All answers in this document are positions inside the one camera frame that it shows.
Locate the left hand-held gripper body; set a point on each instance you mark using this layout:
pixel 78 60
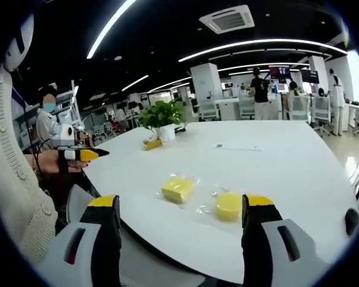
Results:
pixel 60 134

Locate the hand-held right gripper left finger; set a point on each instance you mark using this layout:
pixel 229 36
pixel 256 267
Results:
pixel 83 254

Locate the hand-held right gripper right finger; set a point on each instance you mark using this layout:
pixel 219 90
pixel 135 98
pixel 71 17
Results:
pixel 266 254

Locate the small yellow silicone block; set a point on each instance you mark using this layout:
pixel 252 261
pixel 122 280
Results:
pixel 152 145

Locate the yellow rectangular silicone block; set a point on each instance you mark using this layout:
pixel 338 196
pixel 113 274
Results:
pixel 176 189

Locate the person's left hand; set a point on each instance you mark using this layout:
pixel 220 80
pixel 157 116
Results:
pixel 49 161

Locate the green potted plant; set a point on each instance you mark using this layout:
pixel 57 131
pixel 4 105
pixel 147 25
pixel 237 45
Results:
pixel 163 115

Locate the short ceiling light strip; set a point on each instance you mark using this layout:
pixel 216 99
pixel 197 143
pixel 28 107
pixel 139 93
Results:
pixel 135 82

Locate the black computer mouse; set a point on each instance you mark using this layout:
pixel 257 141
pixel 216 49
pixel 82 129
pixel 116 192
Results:
pixel 352 222

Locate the white worn device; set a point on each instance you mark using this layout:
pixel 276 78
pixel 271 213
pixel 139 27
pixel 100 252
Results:
pixel 21 36

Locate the long ceiling light strip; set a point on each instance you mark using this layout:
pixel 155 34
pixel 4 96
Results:
pixel 110 27
pixel 257 43

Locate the white square column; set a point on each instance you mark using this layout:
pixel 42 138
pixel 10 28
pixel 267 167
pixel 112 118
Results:
pixel 206 83

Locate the ceiling air conditioner vent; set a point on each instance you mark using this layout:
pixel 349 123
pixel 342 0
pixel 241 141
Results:
pixel 227 19

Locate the wall display screen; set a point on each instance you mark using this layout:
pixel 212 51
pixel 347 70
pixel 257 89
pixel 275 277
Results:
pixel 310 76
pixel 279 72

